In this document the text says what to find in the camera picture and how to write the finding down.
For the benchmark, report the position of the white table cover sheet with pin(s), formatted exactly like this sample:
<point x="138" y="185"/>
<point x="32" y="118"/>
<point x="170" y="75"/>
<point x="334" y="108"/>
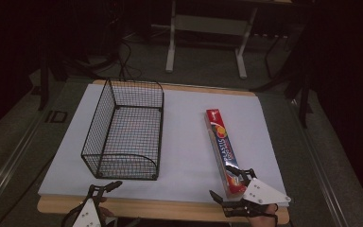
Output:
<point x="186" y="151"/>

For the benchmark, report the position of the red and blue wrap box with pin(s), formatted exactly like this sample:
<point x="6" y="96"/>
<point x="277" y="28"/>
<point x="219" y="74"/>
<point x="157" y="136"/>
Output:
<point x="223" y="142"/>

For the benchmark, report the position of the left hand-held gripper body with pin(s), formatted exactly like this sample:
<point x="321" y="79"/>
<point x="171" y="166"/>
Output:
<point x="87" y="216"/>

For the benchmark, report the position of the white metal desk frame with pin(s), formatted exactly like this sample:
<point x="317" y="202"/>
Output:
<point x="208" y="24"/>

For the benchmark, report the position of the metal floor rail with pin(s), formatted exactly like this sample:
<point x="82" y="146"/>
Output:
<point x="9" y="164"/>
<point x="319" y="164"/>

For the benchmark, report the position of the black floor bracket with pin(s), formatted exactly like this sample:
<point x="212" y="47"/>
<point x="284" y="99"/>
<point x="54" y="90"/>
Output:
<point x="56" y="116"/>

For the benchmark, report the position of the person's left hand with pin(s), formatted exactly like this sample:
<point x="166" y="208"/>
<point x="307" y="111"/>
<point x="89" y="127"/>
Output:
<point x="104" y="210"/>

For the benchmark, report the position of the black metal stand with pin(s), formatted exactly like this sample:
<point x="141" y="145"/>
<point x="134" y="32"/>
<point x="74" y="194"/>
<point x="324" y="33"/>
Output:
<point x="304" y="101"/>

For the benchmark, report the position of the person's right hand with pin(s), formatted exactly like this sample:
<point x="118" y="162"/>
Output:
<point x="266" y="221"/>

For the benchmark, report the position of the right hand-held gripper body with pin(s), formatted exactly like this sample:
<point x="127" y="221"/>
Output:
<point x="264" y="193"/>

